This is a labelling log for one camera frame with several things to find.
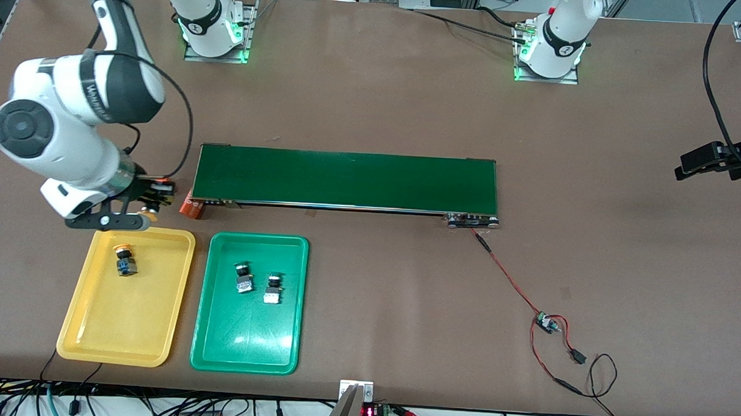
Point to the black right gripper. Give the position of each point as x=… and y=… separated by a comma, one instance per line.
x=138, y=190

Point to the yellow capped push button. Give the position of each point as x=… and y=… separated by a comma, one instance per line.
x=125, y=265
x=151, y=210

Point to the orange cylinder marked 4680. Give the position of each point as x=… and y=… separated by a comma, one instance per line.
x=191, y=208

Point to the green capped push button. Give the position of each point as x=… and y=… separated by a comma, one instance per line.
x=243, y=280
x=272, y=291

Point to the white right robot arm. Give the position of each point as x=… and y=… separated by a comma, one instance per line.
x=54, y=138

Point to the yellow plastic tray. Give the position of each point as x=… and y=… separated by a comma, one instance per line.
x=125, y=322

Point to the green plastic tray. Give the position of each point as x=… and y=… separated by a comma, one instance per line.
x=246, y=334

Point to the green belt conveyor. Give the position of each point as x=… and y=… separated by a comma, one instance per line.
x=347, y=179

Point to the small green controller board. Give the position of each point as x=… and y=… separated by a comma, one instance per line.
x=545, y=322

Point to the small red digit display module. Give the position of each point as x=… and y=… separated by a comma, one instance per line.
x=369, y=412

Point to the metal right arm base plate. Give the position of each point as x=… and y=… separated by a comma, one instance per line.
x=250, y=34

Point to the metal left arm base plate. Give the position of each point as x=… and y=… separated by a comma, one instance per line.
x=545, y=80

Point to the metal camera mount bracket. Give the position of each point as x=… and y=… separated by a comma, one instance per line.
x=353, y=398

